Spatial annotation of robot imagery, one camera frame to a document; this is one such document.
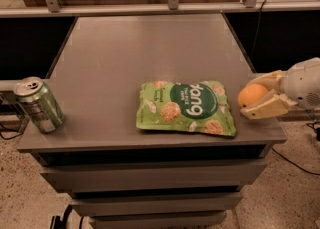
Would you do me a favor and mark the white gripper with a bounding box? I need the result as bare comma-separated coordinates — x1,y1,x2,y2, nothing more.
240,58,320,120

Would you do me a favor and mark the grey drawer cabinet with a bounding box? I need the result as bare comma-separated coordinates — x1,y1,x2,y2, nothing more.
18,14,286,229

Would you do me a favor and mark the black cable on floor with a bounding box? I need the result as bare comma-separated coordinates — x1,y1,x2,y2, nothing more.
271,147,320,176

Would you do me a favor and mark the black hanging cable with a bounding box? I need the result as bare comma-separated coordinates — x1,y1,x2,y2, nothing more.
251,0,268,57

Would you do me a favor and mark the green rice chip bag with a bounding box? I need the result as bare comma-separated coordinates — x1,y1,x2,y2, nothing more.
136,81,236,137

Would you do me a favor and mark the orange fruit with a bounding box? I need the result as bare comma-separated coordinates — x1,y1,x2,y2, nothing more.
238,84,268,108

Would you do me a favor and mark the green soda can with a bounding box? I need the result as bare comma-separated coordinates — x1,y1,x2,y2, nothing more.
13,77,64,134

